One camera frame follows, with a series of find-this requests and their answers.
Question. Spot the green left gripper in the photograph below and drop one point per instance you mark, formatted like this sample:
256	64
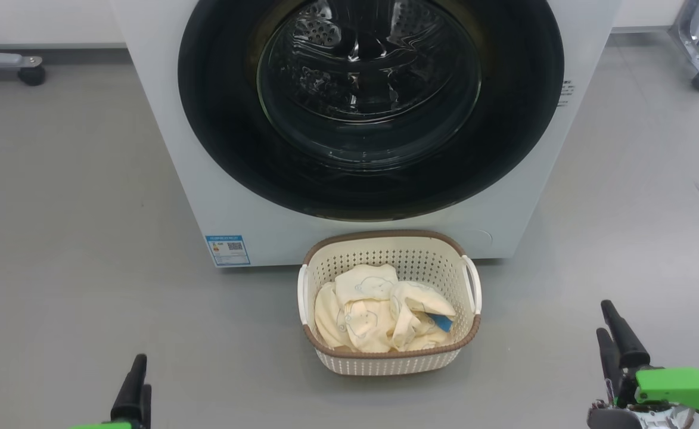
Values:
108	425

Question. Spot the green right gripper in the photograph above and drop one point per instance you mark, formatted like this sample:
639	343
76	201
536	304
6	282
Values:
683	387

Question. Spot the cream garment with blue cuffs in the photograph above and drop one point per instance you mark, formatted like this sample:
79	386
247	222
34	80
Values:
415	298

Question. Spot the cream bear-print garment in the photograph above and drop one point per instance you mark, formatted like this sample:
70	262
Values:
361	286

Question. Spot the white front-load washing machine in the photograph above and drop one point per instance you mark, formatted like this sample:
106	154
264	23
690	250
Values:
164	149

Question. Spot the blue energy label sticker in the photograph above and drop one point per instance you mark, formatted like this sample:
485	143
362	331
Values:
227	250

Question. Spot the cream perforated laundry basket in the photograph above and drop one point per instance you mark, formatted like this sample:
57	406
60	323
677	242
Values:
385	363

